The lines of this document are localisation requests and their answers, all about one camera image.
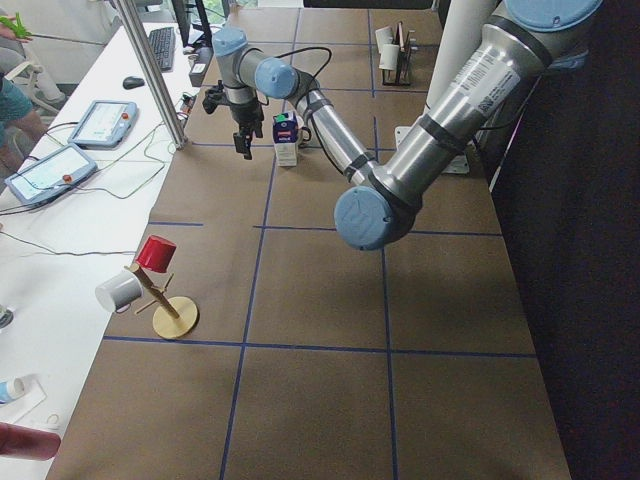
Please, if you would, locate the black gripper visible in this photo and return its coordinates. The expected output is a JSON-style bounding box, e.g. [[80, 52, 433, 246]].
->
[[230, 102, 264, 160]]

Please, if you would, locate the white blue milk carton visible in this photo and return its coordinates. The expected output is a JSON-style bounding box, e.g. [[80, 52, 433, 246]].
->
[[272, 111, 302, 167]]

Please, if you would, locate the white smiley face mug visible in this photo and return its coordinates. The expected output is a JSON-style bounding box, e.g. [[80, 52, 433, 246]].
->
[[296, 126, 313, 148]]

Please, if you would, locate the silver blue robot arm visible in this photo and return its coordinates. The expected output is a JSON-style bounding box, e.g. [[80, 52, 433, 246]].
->
[[334, 1, 601, 250], [203, 27, 375, 185]]

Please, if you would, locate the red cup on stand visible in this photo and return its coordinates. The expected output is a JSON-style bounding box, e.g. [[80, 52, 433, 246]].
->
[[135, 235, 177, 273]]

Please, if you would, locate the white cup in rack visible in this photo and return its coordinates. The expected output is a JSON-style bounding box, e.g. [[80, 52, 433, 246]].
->
[[379, 43, 400, 71], [375, 26, 394, 51]]

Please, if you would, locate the wooden cup tree stand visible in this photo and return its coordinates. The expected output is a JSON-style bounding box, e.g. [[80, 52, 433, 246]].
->
[[127, 262, 199, 340]]

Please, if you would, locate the white cup on stand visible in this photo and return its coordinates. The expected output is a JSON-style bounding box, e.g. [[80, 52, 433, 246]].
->
[[95, 270, 143, 313]]

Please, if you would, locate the black computer mouse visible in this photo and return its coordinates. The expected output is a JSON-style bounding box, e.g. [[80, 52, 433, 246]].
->
[[122, 76, 145, 90]]

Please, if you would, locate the black keyboard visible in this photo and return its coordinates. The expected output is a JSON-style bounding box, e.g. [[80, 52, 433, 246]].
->
[[148, 27, 175, 72]]

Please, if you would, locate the upper teach pendant tablet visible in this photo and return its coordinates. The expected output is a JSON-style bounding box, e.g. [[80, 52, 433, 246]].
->
[[68, 100, 138, 150]]

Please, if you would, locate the teach pendant tablet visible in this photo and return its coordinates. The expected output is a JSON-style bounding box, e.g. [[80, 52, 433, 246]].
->
[[68, 100, 138, 150], [4, 144, 97, 206]]

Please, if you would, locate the black dish rack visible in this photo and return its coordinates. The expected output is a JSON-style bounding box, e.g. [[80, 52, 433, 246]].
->
[[379, 21, 417, 86]]

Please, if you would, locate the lower teach pendant tablet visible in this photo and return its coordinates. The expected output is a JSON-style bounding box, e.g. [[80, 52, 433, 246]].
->
[[4, 144, 97, 206]]

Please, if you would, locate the person in dark shirt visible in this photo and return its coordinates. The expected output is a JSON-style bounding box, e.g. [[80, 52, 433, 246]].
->
[[0, 14, 49, 166]]

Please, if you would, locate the white pole with base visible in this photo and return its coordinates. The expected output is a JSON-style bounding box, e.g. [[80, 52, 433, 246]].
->
[[385, 1, 497, 181]]

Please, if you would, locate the blue white tube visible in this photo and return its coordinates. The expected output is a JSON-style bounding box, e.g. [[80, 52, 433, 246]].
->
[[0, 377, 26, 405]]

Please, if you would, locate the dark red cylinder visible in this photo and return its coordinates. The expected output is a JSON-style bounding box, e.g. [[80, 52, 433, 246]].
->
[[1, 423, 61, 461]]

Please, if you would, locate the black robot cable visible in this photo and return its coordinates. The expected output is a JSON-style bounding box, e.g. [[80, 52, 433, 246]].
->
[[259, 46, 334, 106]]

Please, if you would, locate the aluminium frame post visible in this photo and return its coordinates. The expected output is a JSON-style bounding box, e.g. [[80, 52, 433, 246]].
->
[[114, 0, 187, 150]]

